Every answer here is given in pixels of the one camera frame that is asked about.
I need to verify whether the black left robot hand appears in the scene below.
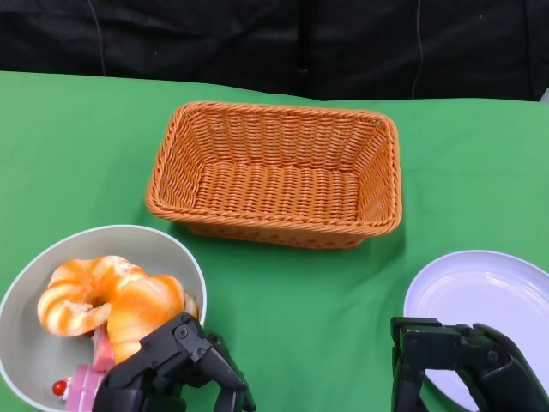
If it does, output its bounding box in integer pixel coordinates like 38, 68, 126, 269
92, 312, 257, 412

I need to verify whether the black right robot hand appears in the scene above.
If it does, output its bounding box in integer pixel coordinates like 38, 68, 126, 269
389, 316, 549, 412

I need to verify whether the salmon pink cake slice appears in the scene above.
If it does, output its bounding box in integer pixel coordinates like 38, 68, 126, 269
91, 328, 118, 373

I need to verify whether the orange striped croissant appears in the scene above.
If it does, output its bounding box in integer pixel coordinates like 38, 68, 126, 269
37, 256, 149, 338
106, 274, 202, 366

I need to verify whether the magenta cake slice with cherry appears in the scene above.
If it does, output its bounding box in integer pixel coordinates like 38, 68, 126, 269
51, 363, 109, 412

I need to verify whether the pale green bowl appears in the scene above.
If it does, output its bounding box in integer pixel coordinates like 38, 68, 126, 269
0, 224, 208, 412

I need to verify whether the lavender plate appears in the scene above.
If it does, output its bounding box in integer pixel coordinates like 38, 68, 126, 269
402, 250, 549, 411

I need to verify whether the orange wicker basket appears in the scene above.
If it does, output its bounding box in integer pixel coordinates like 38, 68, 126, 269
144, 100, 404, 250

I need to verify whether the black backdrop curtain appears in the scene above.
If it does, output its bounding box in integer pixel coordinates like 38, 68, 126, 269
0, 0, 549, 104

